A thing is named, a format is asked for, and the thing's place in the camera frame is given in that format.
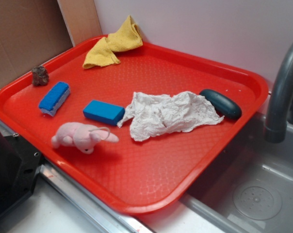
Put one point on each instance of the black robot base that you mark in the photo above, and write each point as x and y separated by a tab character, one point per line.
20	163

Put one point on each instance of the brown rock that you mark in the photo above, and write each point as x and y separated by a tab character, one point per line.
40	76

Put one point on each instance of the crumpled white paper towel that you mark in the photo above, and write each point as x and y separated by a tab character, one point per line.
155	115

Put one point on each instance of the red plastic tray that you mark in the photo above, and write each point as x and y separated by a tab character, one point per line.
132	177

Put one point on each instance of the blue rectangular block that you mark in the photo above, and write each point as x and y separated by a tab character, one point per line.
104	112

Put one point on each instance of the pink plush toy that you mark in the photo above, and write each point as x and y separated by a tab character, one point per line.
84	137

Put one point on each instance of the dark green oval soap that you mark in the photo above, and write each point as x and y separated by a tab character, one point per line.
222	104

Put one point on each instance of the yellow cloth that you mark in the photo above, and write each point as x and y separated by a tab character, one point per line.
126	38

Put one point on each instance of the blue sponge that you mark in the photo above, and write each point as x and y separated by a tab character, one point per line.
54	99

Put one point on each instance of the grey sink basin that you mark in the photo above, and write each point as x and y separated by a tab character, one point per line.
248	187

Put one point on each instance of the brown cardboard panel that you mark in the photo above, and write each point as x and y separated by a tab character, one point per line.
34	31

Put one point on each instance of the grey faucet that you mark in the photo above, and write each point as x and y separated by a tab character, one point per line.
280	107

